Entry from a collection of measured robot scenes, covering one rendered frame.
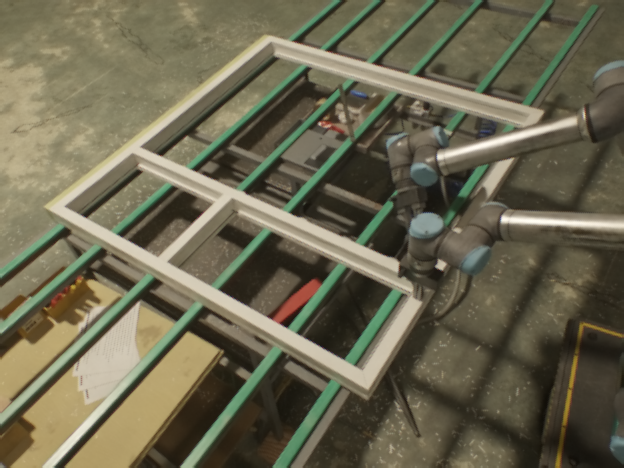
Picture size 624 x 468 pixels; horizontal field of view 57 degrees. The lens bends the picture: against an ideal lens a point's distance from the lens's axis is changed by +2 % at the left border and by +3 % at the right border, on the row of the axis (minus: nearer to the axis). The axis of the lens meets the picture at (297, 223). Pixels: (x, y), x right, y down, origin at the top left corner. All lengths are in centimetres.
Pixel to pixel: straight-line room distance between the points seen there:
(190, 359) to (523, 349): 159
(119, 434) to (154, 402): 14
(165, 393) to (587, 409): 156
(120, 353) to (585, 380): 179
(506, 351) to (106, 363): 180
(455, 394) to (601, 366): 61
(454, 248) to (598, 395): 115
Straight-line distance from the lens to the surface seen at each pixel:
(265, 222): 218
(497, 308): 305
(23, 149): 454
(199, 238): 216
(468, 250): 156
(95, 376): 225
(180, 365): 217
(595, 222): 152
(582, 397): 253
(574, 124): 182
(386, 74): 281
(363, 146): 285
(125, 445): 210
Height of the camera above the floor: 246
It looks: 47 degrees down
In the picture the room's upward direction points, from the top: 7 degrees counter-clockwise
